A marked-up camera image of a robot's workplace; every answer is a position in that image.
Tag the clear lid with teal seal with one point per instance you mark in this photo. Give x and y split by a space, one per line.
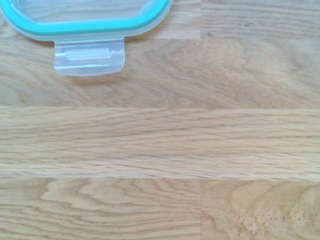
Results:
87 27

